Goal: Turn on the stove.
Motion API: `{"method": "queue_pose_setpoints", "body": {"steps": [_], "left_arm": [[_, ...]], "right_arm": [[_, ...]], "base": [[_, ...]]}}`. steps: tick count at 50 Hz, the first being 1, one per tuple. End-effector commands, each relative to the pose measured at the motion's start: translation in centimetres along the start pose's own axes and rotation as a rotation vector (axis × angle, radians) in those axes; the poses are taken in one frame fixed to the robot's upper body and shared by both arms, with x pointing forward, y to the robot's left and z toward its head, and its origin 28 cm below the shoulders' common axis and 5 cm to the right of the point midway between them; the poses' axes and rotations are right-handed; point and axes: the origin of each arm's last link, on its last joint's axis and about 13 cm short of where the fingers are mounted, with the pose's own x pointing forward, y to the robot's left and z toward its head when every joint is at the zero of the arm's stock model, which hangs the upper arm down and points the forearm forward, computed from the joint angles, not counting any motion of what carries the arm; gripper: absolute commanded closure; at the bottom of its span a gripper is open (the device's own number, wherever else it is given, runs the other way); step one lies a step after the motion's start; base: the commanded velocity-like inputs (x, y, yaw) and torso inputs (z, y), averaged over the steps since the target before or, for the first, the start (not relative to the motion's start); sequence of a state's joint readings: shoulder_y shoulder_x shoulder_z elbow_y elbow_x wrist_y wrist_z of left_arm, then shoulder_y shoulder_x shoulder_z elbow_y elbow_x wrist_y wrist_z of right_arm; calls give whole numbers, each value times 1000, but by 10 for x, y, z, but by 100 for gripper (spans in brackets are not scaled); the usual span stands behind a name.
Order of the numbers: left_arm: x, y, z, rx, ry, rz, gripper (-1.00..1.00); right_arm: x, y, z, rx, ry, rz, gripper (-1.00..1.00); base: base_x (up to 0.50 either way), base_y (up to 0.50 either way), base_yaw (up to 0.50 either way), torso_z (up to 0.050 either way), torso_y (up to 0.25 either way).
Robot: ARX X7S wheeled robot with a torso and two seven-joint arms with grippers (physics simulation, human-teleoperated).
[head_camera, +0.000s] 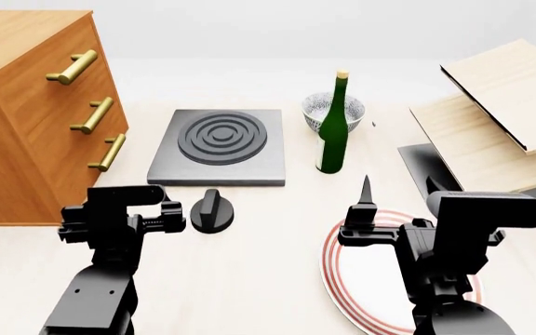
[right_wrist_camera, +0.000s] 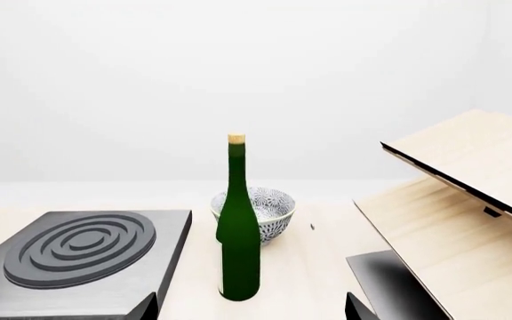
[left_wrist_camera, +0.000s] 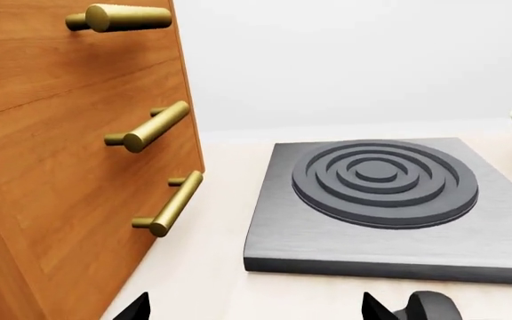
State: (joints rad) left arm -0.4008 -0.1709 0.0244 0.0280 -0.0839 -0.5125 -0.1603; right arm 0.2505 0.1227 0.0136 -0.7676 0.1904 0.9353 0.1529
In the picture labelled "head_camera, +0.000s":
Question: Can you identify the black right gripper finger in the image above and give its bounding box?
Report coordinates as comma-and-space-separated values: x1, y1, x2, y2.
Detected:
425, 175, 448, 197
344, 173, 381, 229

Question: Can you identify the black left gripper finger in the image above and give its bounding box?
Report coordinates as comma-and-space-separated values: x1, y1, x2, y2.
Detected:
59, 204, 90, 235
158, 199, 188, 235

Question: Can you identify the black stove knob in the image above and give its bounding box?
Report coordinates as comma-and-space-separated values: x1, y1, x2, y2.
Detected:
190, 188, 236, 235

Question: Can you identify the grey square stove plate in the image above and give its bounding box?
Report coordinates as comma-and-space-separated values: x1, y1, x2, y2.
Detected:
146, 109, 287, 187

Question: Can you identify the black shelf rack base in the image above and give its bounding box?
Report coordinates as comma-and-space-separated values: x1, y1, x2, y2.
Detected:
396, 142, 536, 209

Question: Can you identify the light wooden shelf board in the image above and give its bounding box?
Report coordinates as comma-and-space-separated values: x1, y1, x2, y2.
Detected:
409, 94, 536, 194
439, 37, 536, 156

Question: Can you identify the white plate with red rings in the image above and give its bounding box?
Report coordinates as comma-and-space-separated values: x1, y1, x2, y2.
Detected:
318, 208, 484, 334

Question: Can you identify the green wine bottle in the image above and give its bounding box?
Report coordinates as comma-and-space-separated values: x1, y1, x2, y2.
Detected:
315, 70, 350, 174

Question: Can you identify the wooden drawer cabinet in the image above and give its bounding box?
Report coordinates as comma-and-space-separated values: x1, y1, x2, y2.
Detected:
0, 9, 130, 227

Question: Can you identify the patterned glass bowl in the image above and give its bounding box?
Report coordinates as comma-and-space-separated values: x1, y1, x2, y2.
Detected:
301, 91, 367, 134

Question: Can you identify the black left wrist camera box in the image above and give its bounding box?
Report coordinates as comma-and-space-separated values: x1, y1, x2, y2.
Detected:
85, 184, 168, 219

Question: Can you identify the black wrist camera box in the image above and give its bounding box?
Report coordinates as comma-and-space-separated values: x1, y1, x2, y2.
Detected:
424, 190, 536, 276
85, 184, 168, 219

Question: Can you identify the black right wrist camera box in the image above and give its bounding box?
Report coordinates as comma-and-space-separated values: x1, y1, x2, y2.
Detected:
424, 190, 536, 276

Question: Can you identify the brass drawer handle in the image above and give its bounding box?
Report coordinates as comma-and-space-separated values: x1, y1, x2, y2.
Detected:
46, 48, 99, 86
69, 96, 115, 135
87, 133, 127, 173

